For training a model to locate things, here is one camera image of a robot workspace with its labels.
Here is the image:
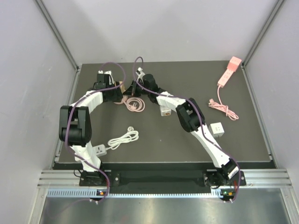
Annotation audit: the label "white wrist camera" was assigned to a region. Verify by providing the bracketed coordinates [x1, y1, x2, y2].
[97, 70, 114, 85]
[136, 67, 145, 82]

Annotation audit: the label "green wooden hexagon socket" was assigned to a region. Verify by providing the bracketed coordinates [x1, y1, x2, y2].
[113, 81, 125, 105]

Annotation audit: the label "pink bundled cord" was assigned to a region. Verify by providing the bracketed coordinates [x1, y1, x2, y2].
[208, 85, 239, 121]

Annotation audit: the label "white power strip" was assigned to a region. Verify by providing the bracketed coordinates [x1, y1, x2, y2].
[71, 142, 108, 161]

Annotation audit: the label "aluminium frame rail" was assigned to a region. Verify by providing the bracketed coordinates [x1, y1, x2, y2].
[37, 169, 292, 189]

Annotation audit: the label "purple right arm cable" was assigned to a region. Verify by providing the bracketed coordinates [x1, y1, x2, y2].
[132, 56, 242, 203]

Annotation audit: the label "white cube adapter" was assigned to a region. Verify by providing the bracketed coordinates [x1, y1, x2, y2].
[208, 122, 225, 138]

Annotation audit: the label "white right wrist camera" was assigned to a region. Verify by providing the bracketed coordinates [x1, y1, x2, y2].
[136, 67, 145, 82]

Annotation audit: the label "pink cord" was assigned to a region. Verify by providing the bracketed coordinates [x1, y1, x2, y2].
[122, 97, 146, 114]
[208, 85, 239, 121]

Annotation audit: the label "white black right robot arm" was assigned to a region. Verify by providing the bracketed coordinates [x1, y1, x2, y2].
[125, 68, 241, 187]

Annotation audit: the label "white tiger cube plug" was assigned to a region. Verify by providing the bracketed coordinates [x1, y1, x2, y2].
[160, 106, 171, 117]

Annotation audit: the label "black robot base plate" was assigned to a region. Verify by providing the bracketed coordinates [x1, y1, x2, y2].
[78, 162, 246, 194]

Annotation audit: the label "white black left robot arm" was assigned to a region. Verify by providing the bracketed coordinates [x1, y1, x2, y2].
[59, 70, 123, 186]

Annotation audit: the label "grey cable duct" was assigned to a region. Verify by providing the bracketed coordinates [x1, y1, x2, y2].
[47, 189, 223, 198]

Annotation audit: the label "pink power strip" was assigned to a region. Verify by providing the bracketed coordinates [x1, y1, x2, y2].
[217, 69, 234, 88]

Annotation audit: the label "pink cube adapter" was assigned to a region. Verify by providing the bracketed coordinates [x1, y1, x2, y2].
[227, 56, 242, 72]

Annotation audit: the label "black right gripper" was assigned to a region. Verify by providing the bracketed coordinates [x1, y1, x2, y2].
[122, 80, 150, 98]

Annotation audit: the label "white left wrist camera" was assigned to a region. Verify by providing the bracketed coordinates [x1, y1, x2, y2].
[97, 70, 114, 85]

